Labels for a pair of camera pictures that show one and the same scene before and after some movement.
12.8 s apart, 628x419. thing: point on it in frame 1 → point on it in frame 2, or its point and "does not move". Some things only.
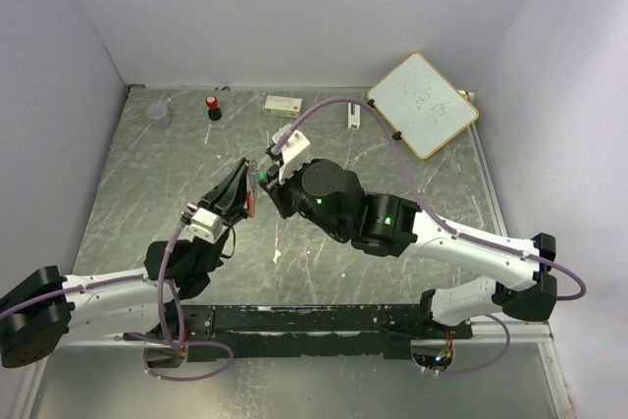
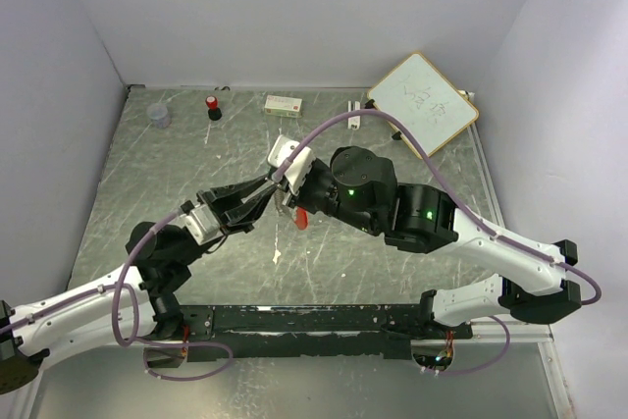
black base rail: x=272 y=331 does not move
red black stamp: x=214 y=112 does not move
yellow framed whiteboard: x=423 y=105 does not move
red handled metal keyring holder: x=251 y=169 → x=300 y=217
